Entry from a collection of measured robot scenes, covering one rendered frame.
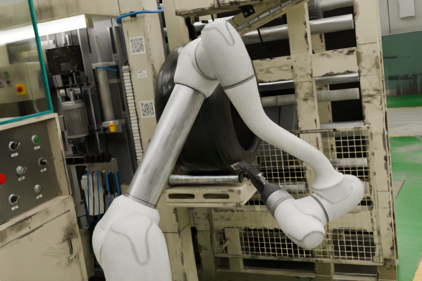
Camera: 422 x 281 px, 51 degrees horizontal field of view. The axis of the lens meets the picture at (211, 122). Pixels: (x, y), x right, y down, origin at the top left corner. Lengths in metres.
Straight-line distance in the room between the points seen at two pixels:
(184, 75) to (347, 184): 0.60
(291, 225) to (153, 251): 0.44
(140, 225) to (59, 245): 0.93
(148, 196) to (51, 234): 0.75
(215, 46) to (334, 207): 0.60
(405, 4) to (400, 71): 1.49
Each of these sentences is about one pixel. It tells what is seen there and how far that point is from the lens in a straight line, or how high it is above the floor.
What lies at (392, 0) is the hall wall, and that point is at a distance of 11.08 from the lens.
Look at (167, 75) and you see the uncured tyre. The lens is 1.79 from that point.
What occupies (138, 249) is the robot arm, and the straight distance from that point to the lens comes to 1.12.
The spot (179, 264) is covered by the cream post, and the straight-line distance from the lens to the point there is 2.23.
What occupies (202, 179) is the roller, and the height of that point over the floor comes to 0.91.
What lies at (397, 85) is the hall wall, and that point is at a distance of 11.05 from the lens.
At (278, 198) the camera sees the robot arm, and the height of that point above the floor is 0.94.
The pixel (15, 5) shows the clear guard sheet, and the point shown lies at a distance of 1.98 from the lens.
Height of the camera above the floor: 1.41
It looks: 8 degrees down
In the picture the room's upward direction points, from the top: 8 degrees counter-clockwise
